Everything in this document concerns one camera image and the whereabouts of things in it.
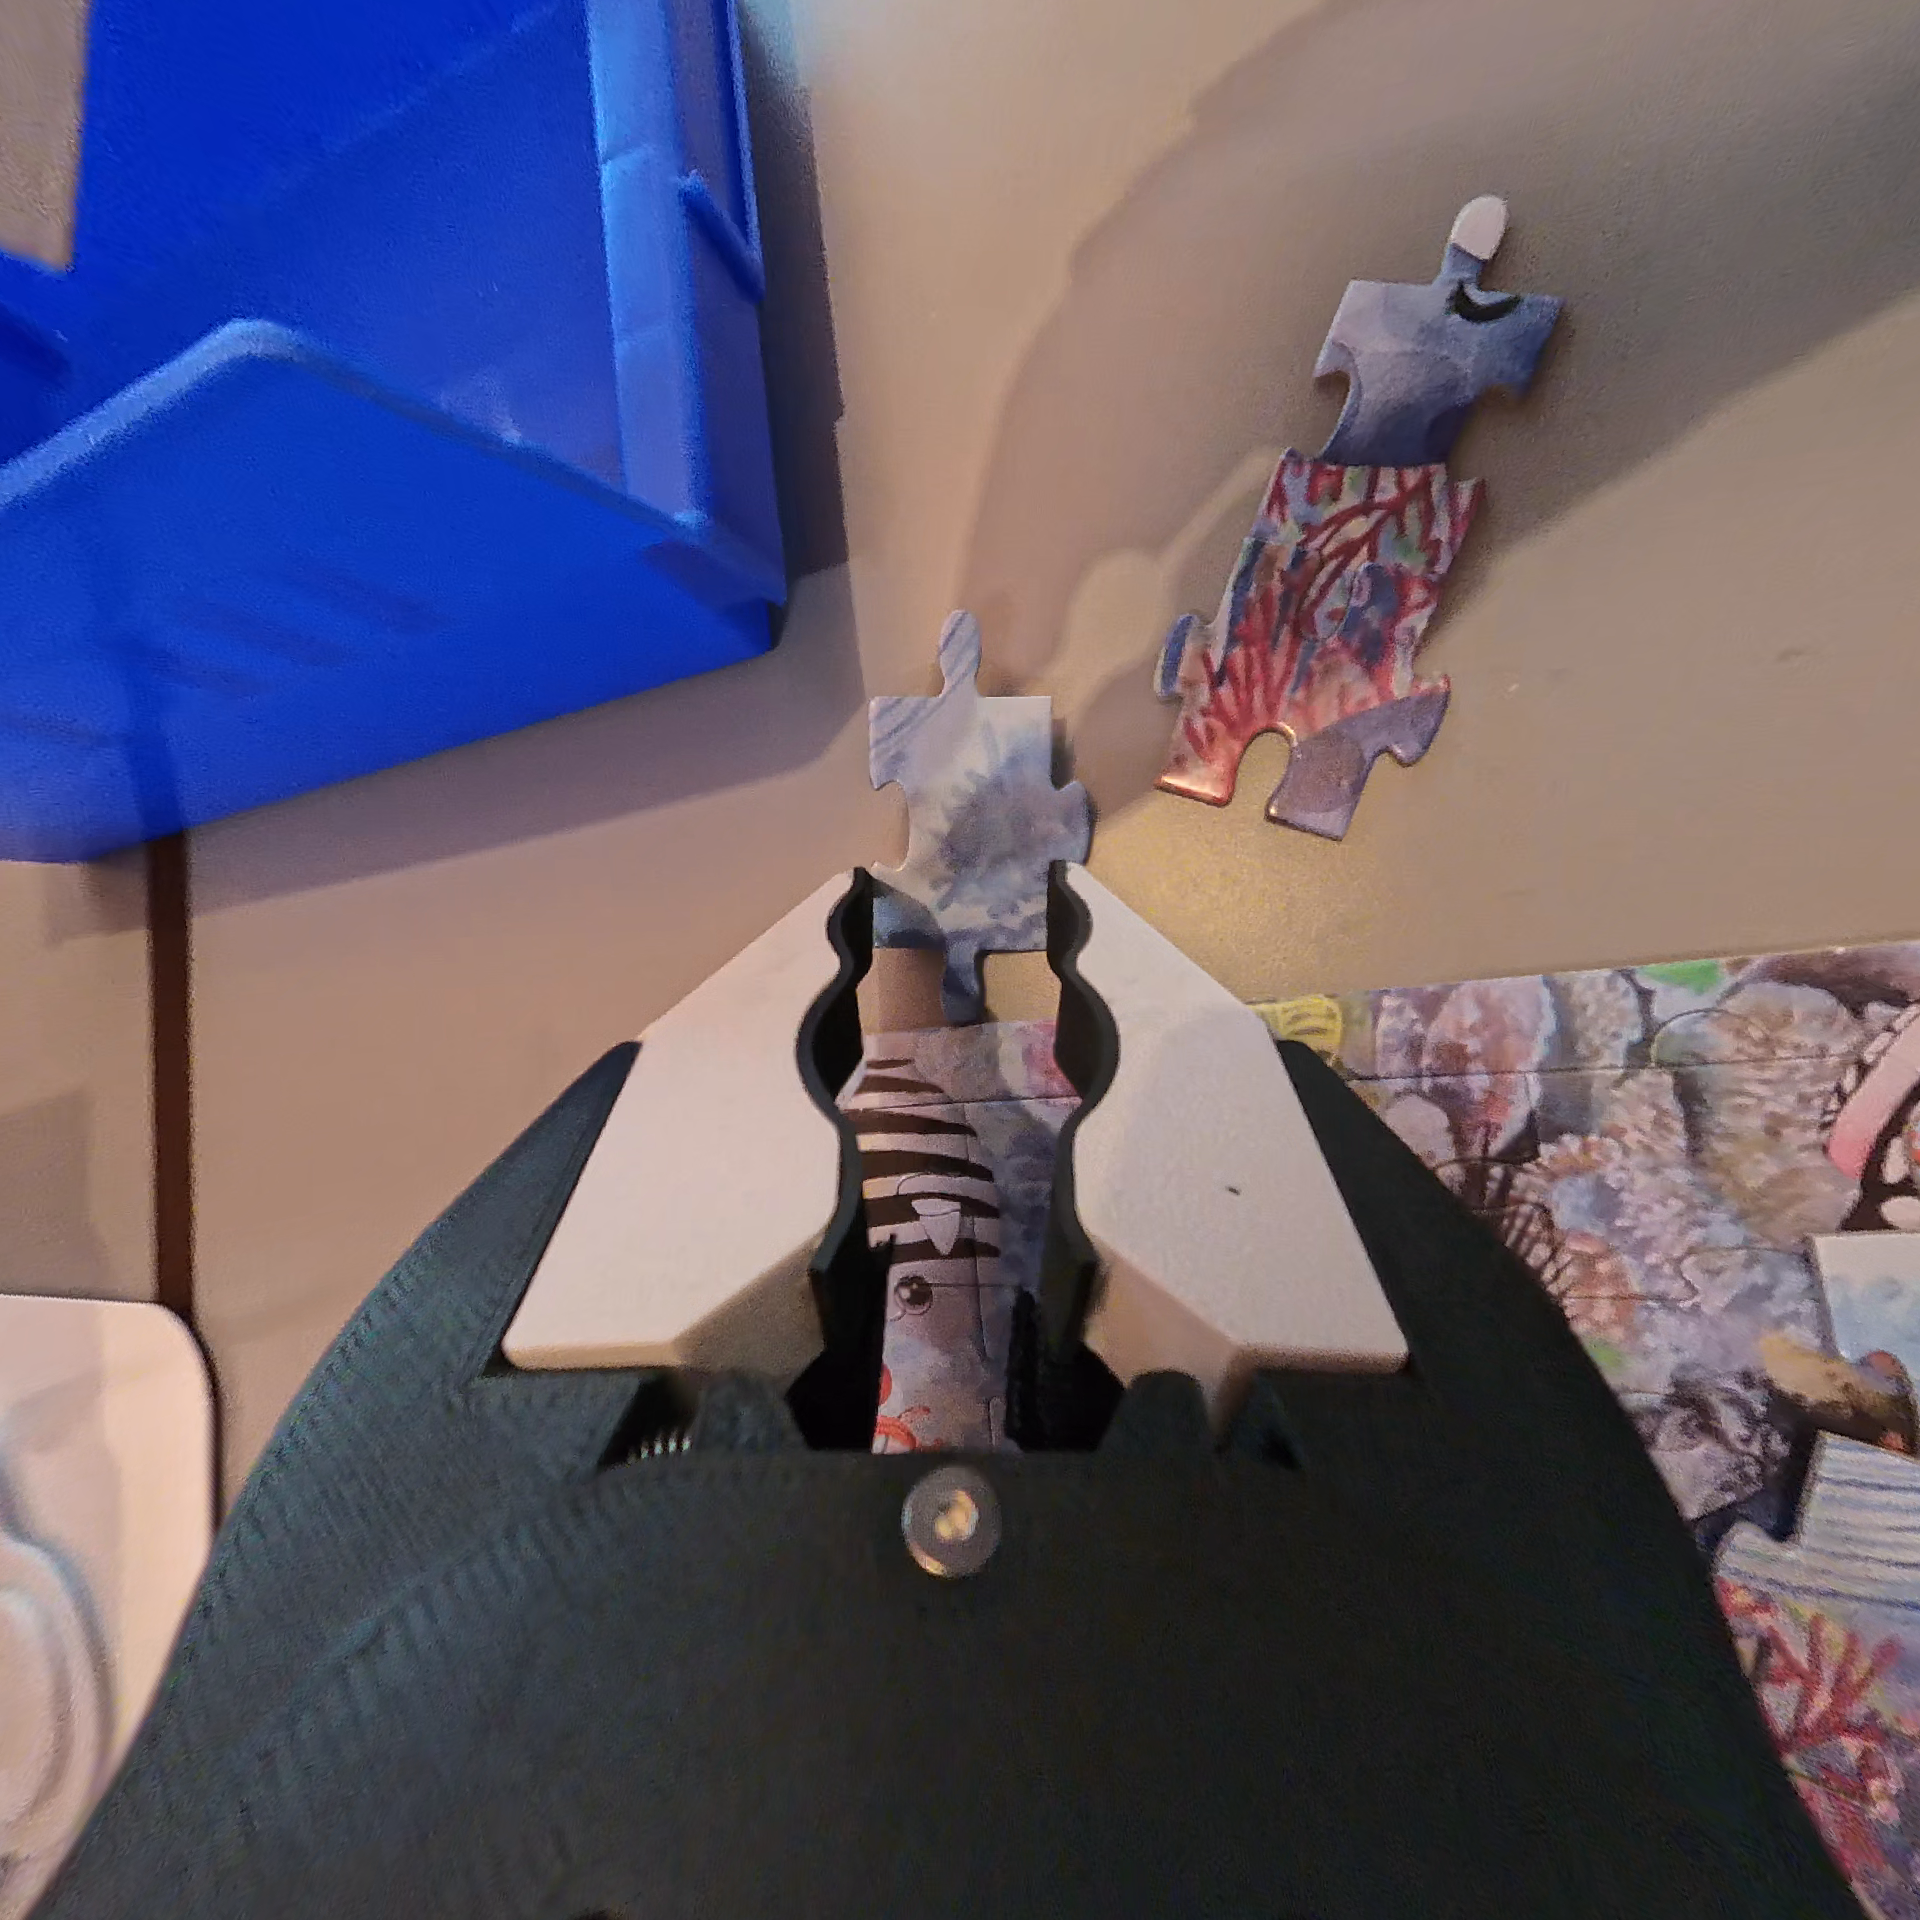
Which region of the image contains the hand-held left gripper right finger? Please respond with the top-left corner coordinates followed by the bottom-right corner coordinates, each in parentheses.
top-left (1047, 863), bottom-right (1416, 1439)

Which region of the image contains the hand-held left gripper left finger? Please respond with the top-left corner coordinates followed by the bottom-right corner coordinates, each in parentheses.
top-left (498, 866), bottom-right (884, 1379)

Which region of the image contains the sea animal jigsaw puzzle tray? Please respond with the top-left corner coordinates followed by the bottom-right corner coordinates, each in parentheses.
top-left (840, 939), bottom-right (1920, 1920)

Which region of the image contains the pale blue white puzzle piece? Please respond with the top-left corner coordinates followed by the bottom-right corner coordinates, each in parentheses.
top-left (866, 611), bottom-right (1098, 1034)

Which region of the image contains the light blue puzzle piece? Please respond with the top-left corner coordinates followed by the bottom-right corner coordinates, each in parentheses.
top-left (1808, 1230), bottom-right (1920, 1359)

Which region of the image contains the red coral puzzle piece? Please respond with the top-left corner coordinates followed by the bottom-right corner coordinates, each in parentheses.
top-left (1153, 591), bottom-right (1457, 841)
top-left (1232, 449), bottom-right (1491, 663)

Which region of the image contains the large blue plastic bin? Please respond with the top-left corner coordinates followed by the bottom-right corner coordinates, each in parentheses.
top-left (0, 0), bottom-right (798, 869)

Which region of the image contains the pale blue striped puzzle piece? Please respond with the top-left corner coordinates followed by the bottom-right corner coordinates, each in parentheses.
top-left (1714, 1429), bottom-right (1920, 1596)

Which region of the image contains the grey blue puzzle piece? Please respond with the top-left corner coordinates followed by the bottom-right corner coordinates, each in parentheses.
top-left (1311, 195), bottom-right (1567, 470)

